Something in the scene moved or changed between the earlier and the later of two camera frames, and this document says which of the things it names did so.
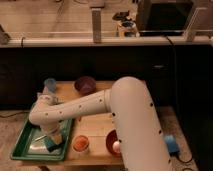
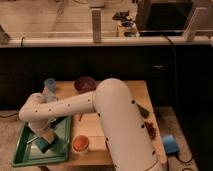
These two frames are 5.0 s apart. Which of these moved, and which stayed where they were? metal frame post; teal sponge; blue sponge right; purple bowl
Moved: teal sponge
Stayed: purple bowl; metal frame post; blue sponge right
